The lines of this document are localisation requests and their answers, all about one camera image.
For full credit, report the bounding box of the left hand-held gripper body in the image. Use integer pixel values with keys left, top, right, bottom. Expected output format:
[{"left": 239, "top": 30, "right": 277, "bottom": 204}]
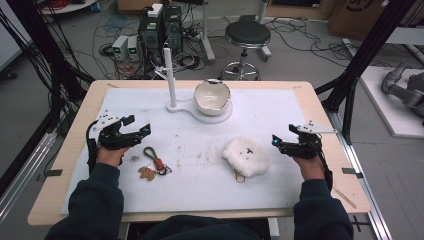
[{"left": 91, "top": 110, "right": 143, "bottom": 151}]

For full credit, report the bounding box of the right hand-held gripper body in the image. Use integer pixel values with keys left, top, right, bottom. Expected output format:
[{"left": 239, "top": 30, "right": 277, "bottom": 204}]
[{"left": 280, "top": 120, "right": 336, "bottom": 160}]

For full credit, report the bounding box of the olive loop orange keychain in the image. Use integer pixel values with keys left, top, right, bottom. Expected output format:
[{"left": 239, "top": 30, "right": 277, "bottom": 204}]
[{"left": 143, "top": 146, "right": 173, "bottom": 177}]

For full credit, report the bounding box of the white fluffy plush pouch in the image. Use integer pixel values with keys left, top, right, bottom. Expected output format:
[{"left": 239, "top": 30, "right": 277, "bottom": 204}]
[{"left": 221, "top": 135, "right": 271, "bottom": 178}]

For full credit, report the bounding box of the brown gingerbread man charm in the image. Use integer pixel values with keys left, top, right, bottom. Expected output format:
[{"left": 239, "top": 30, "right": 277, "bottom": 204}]
[{"left": 137, "top": 166, "right": 158, "bottom": 182}]

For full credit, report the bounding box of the person's left hand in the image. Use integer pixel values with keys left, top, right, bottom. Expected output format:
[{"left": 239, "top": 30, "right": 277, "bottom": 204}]
[{"left": 96, "top": 146, "right": 130, "bottom": 168}]

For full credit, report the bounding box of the person's right hand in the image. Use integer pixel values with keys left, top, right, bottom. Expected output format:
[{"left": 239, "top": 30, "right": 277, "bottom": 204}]
[{"left": 292, "top": 155, "right": 327, "bottom": 182}]

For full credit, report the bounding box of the black tape strip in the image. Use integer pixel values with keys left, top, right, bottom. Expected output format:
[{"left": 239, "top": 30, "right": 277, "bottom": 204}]
[
  {"left": 35, "top": 168, "right": 64, "bottom": 183},
  {"left": 341, "top": 167, "right": 365, "bottom": 180}
]

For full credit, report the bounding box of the white stand with pole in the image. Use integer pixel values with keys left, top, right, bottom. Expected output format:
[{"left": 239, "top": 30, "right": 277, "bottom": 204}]
[{"left": 162, "top": 47, "right": 234, "bottom": 125}]

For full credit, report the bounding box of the tan tape strip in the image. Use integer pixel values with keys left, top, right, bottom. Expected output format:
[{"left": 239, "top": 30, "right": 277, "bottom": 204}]
[{"left": 333, "top": 187, "right": 358, "bottom": 210}]

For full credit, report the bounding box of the grey power supply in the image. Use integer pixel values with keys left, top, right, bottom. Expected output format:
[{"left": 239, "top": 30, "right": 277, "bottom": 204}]
[
  {"left": 111, "top": 34, "right": 130, "bottom": 61},
  {"left": 126, "top": 35, "right": 141, "bottom": 62}
]

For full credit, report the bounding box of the white foam mat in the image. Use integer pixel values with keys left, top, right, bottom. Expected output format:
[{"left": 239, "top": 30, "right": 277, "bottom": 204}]
[{"left": 60, "top": 87, "right": 329, "bottom": 215}]

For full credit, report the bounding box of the white board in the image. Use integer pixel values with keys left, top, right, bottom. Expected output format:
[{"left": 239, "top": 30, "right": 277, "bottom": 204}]
[{"left": 359, "top": 65, "right": 424, "bottom": 140}]

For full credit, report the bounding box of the black computer tower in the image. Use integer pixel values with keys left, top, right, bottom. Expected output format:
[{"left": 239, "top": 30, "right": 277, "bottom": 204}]
[
  {"left": 137, "top": 11, "right": 165, "bottom": 65},
  {"left": 162, "top": 5, "right": 184, "bottom": 55}
]

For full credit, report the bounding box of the black round stool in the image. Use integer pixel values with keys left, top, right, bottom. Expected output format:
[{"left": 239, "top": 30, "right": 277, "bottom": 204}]
[{"left": 219, "top": 20, "right": 273, "bottom": 82}]

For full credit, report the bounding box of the person's body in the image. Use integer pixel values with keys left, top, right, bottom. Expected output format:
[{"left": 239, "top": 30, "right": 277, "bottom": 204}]
[{"left": 128, "top": 214, "right": 271, "bottom": 240}]

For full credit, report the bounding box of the cardboard box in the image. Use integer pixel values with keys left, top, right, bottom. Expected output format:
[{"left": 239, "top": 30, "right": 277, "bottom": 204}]
[{"left": 327, "top": 0, "right": 424, "bottom": 42}]

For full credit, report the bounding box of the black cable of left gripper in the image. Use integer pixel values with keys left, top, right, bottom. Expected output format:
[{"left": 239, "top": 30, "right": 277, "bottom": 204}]
[{"left": 85, "top": 120, "right": 99, "bottom": 175}]

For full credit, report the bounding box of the gold key ring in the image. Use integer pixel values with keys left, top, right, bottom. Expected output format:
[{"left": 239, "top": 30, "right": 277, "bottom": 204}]
[{"left": 233, "top": 169, "right": 247, "bottom": 184}]

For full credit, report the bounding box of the aluminium rail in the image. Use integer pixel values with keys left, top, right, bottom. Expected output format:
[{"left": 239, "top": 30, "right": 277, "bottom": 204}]
[
  {"left": 0, "top": 129, "right": 58, "bottom": 222},
  {"left": 327, "top": 109, "right": 394, "bottom": 240}
]

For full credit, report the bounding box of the black metal frame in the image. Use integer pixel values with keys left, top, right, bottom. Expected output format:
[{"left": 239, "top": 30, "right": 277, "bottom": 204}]
[
  {"left": 5, "top": 0, "right": 96, "bottom": 134},
  {"left": 314, "top": 0, "right": 418, "bottom": 145}
]

